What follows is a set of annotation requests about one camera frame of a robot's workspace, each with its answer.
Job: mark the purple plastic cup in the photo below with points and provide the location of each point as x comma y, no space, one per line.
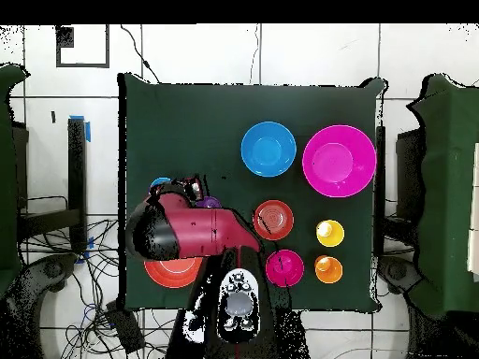
211,203

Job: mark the small magenta plastic bowl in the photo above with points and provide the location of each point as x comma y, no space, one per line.
292,263

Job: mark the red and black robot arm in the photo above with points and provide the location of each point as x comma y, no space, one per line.
209,232

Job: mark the blue plastic cup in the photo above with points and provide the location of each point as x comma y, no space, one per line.
160,182

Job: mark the dark green tablecloth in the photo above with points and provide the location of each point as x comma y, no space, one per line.
187,131

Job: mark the blue plastic bowl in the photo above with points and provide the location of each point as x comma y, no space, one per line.
268,149

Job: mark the large orange-red plastic bowl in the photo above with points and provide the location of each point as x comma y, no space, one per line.
172,273

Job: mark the small orange-red plastic bowl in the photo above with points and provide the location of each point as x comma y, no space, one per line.
280,215

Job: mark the yellow plastic cup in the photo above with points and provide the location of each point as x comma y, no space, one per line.
330,233

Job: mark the large pink plastic bowl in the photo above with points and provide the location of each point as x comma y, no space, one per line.
338,160

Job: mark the black power adapter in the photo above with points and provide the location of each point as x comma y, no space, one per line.
125,329

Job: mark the orange plastic cup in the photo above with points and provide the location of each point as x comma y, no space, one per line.
328,269

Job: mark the green cloth side table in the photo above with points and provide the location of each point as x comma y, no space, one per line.
449,187
7,168

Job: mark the black metal post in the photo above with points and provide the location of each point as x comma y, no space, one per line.
76,168
380,187

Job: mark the black square floor frame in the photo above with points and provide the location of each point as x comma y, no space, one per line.
82,65

